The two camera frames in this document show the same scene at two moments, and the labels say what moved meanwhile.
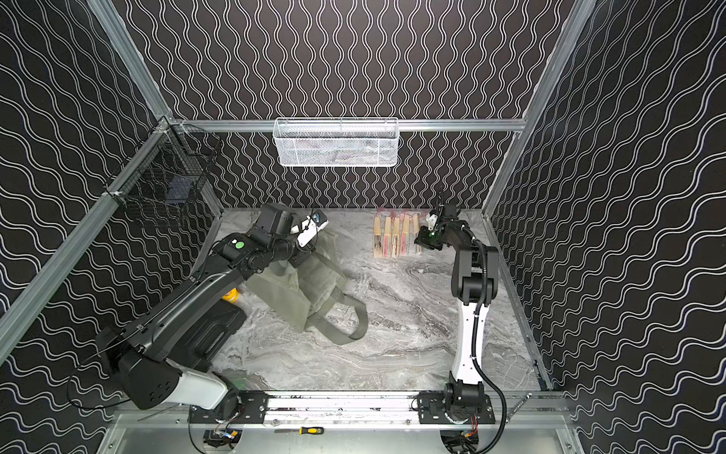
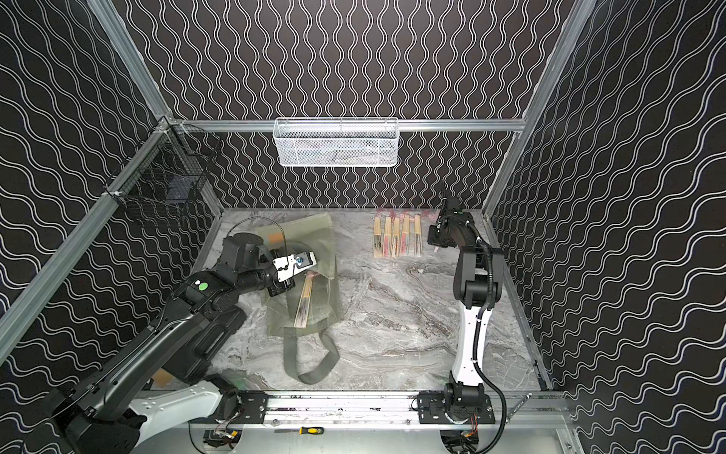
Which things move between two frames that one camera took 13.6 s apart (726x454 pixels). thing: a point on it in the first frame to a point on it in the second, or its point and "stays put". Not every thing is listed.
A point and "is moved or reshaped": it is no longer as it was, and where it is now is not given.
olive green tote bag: [301, 294] is moved or reshaped
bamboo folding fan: [406, 233] stays put
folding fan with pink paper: [387, 234] stays put
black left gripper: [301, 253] to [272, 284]
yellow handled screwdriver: [312, 430] stays put
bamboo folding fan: [416, 224] stays put
